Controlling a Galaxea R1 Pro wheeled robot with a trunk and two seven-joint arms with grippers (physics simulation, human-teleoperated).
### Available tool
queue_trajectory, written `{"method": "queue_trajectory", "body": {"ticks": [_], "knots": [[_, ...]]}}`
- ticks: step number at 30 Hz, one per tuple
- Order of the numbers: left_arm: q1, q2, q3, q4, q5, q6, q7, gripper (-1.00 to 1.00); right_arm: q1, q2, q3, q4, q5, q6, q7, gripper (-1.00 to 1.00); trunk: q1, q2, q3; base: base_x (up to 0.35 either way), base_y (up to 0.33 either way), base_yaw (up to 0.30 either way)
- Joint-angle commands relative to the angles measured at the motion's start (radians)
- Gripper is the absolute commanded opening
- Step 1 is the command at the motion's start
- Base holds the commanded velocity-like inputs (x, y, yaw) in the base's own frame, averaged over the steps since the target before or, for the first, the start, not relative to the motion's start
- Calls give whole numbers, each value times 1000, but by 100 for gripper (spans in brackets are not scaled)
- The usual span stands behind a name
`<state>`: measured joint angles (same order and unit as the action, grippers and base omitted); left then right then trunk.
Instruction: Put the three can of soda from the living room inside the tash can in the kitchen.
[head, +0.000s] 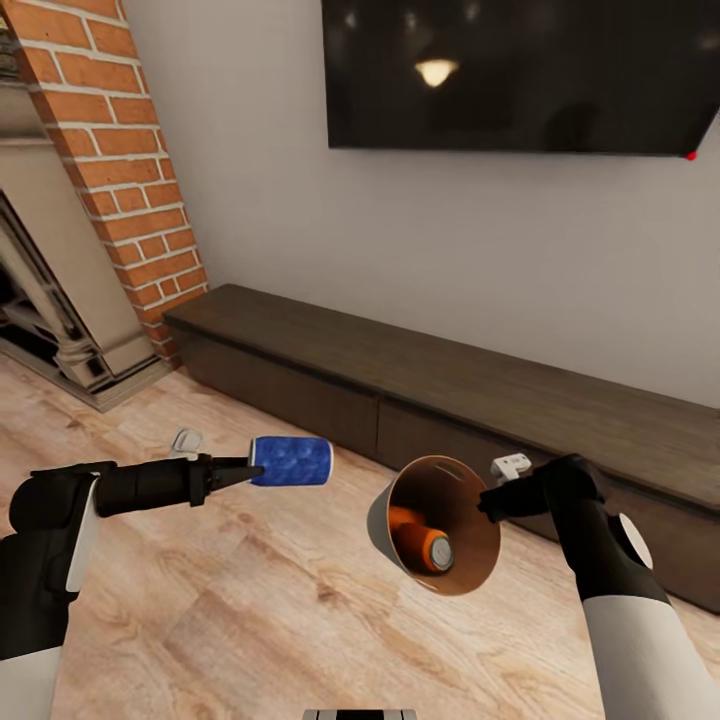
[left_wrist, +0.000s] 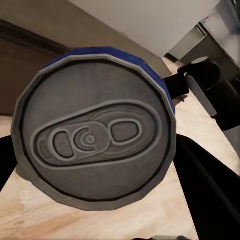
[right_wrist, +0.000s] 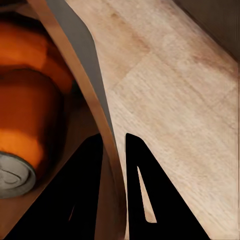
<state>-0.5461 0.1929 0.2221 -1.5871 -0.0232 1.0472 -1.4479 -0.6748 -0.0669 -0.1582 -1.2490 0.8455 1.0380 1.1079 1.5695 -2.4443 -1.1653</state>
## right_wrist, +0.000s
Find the cabinet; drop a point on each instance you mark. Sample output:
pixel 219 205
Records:
pixel 220 17

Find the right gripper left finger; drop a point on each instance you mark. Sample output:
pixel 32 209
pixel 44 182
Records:
pixel 67 208

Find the trash can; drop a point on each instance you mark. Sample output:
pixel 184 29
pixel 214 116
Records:
pixel 78 117

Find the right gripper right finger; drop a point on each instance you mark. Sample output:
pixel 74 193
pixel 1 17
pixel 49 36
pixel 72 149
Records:
pixel 175 221

